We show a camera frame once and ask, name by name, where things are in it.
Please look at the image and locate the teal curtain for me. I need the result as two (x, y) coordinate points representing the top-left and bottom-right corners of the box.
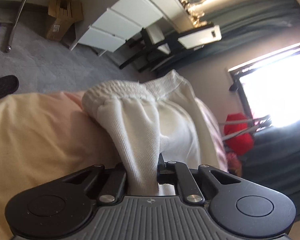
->
(239, 121), (300, 221)
(155, 0), (300, 75)

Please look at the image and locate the metal curved pole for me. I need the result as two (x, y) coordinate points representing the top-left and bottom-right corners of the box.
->
(5, 0), (27, 53)

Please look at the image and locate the small black window clamp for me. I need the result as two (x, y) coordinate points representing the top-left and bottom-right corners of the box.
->
(229, 83), (238, 92)

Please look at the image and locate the dark framed window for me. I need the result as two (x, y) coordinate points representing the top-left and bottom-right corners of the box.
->
(228, 42), (300, 127)

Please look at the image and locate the pink bed sheet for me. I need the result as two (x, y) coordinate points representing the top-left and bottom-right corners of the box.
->
(0, 92), (228, 239)

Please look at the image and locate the black slipper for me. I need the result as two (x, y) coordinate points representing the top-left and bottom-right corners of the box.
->
(0, 75), (19, 99)

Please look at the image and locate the teal left curtain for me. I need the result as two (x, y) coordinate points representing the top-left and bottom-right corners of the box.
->
(155, 0), (300, 75)

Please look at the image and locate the pile of mixed clothes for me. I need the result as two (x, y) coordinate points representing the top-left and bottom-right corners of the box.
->
(226, 152), (242, 177)

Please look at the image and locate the cream white sweatshirt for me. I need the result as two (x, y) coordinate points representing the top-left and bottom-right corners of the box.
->
(81, 69), (203, 197)

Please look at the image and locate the white dark-framed chair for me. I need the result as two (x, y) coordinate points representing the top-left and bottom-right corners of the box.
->
(119, 23), (222, 73)

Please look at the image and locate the cardboard box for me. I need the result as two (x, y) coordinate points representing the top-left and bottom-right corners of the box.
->
(45, 0), (83, 42)

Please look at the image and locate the garment steamer stand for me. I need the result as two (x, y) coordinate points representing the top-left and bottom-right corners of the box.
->
(218, 114), (272, 140)

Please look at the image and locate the teal right curtain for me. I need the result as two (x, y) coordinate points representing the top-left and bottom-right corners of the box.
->
(239, 121), (300, 221)

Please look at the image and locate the white drawer cabinet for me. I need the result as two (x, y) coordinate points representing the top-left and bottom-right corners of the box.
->
(69, 0), (162, 52)

